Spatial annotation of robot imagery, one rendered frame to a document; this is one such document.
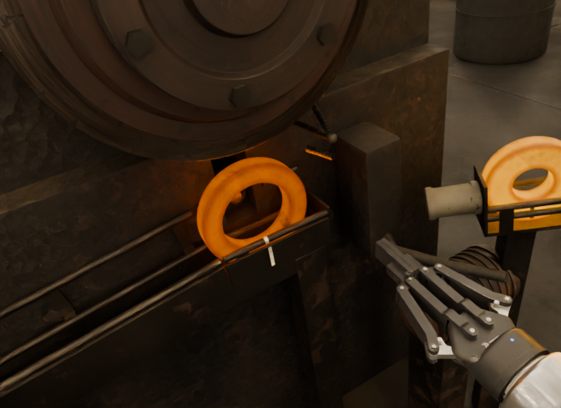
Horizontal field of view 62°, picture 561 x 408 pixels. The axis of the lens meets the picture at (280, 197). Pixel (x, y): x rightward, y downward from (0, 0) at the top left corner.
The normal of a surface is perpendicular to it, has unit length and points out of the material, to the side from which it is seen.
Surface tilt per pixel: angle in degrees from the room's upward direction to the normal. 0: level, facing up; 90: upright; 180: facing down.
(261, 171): 90
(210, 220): 90
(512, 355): 22
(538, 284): 0
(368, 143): 0
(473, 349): 5
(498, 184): 90
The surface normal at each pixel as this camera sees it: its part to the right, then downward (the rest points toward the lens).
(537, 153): -0.11, 0.58
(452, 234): -0.15, -0.81
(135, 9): 0.48, 0.44
